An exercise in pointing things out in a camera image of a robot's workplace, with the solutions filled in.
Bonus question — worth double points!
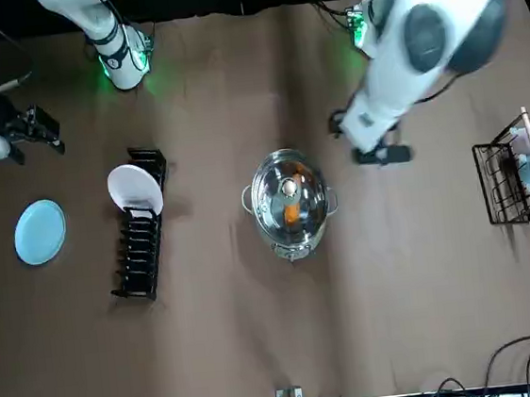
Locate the glass lid with knob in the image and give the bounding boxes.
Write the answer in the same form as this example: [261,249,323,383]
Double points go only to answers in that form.
[246,144,334,240]

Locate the black dish rack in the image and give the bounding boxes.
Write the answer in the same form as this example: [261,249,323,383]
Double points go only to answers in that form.
[95,142,182,305]

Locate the black cable with silver plug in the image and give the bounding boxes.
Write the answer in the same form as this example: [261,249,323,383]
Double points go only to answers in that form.
[0,73,35,95]

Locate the white plate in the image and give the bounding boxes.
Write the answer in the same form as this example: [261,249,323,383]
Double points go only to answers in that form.
[105,160,166,222]

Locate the pale green steel pot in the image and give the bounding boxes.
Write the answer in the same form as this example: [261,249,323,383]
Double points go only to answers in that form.
[236,142,346,267]

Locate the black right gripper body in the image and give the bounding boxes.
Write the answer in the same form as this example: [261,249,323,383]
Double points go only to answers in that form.
[0,91,27,141]

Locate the black left arm foot cable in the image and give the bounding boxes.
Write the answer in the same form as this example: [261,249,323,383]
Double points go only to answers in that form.
[316,0,373,30]

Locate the black wire cup rack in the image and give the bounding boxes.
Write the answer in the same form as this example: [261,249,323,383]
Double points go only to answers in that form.
[468,106,530,230]

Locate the orange corn cob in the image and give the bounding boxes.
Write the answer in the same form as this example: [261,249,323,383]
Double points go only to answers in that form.
[279,169,305,226]

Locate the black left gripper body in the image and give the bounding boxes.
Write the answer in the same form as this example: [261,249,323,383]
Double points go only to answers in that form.
[353,141,414,168]

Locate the light blue plate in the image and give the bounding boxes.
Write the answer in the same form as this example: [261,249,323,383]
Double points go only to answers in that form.
[9,196,72,269]

